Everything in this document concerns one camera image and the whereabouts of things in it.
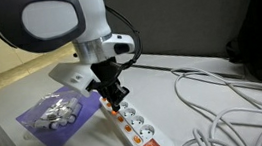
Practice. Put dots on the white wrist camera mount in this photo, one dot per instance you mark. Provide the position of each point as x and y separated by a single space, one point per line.
71 77

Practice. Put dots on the clear plastic container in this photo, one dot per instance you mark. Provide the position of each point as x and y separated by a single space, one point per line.
35 111

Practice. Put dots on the white power strip orange switches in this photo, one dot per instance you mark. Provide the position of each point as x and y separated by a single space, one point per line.
138 132

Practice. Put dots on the purple mat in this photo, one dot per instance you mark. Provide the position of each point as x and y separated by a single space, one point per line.
58 137

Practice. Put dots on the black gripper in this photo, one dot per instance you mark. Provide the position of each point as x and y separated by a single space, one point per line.
108 79

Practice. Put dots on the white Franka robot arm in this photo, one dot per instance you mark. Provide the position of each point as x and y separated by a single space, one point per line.
50 19

